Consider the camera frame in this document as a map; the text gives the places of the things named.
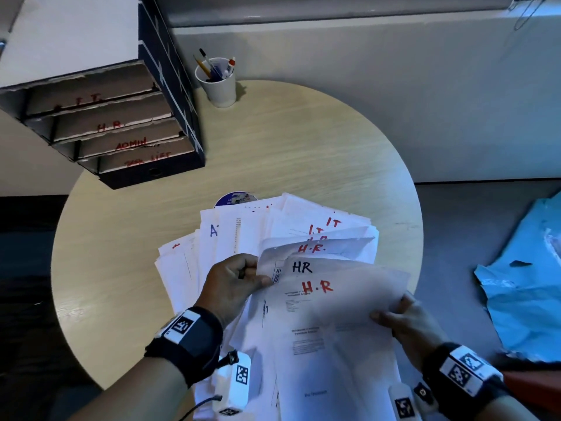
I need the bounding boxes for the cardboard document tray organizer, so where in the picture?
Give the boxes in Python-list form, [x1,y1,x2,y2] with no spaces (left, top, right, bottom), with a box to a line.
[0,0,174,119]

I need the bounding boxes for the white pen cup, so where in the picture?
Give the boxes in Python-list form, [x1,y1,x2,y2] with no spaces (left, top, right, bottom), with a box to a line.
[194,57,237,109]

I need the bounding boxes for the person's right hand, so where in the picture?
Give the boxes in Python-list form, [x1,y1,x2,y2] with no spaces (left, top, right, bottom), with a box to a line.
[369,291,450,372]

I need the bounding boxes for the person's left forearm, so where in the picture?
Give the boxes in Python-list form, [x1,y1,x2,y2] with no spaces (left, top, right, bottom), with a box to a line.
[70,357,196,421]

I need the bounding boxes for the round wooden table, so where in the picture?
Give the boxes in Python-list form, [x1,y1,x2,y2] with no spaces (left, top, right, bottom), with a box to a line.
[50,80,425,391]

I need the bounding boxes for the blue round disc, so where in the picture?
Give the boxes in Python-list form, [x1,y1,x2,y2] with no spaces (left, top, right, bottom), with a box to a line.
[213,191,258,209]

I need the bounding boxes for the person's right forearm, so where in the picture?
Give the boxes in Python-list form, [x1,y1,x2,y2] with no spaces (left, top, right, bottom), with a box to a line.
[486,392,540,421]

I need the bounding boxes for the blue plastic bag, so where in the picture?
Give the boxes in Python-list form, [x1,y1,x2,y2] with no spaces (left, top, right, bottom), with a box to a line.
[473,190,561,364]

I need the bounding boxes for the black camera cable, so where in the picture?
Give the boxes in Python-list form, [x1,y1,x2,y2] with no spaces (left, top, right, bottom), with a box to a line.
[177,394,224,421]

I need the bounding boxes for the unsorted pile of papers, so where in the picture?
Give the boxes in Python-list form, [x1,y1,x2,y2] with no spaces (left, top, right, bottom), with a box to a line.
[154,192,380,421]

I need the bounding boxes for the yellow pencil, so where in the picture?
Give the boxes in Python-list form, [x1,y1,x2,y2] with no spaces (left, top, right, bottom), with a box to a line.
[192,54,212,80]

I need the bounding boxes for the black pen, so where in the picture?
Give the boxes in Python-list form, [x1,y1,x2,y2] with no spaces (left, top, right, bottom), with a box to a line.
[198,47,218,77]

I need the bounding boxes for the dark window blind cords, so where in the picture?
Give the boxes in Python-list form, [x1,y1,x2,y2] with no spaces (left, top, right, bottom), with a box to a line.
[508,0,545,32]

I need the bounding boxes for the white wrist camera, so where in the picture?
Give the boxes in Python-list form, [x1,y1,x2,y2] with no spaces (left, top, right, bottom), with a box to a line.
[212,350,253,417]
[387,381,439,421]

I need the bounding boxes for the person's left hand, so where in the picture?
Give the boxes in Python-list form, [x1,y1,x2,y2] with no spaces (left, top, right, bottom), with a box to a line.
[194,253,273,329]

